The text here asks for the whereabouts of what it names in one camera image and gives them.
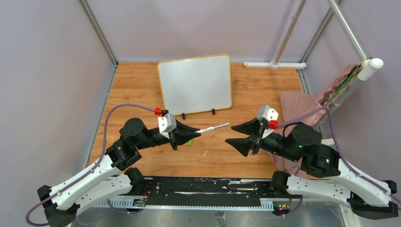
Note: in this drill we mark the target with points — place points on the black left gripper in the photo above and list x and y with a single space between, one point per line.
182 134

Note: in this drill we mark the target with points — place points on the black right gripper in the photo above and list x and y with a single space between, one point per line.
250 127

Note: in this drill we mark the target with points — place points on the green white marker pen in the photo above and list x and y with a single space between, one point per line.
213 127

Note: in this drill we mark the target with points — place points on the yellow framed whiteboard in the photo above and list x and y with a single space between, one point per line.
197 84

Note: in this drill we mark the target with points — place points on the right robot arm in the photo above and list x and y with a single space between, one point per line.
336 181

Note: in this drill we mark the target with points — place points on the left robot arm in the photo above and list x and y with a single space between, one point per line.
111 174

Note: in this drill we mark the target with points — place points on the pink cloth shorts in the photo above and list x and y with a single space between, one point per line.
295 104

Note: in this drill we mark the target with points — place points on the white clothes rack base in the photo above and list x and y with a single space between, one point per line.
275 65

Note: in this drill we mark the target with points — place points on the white rack side foot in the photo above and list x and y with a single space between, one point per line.
328 142

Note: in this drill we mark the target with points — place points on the green clothes hanger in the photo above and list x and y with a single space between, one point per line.
337 86

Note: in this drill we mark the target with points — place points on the silver clothes rack pole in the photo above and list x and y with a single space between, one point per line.
289 31

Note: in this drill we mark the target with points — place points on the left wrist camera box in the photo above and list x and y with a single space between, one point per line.
166 124

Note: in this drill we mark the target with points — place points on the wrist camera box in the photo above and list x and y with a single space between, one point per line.
267 118
166 124

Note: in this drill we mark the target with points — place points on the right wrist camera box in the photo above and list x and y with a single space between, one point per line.
267 118

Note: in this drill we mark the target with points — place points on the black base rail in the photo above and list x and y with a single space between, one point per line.
206 192

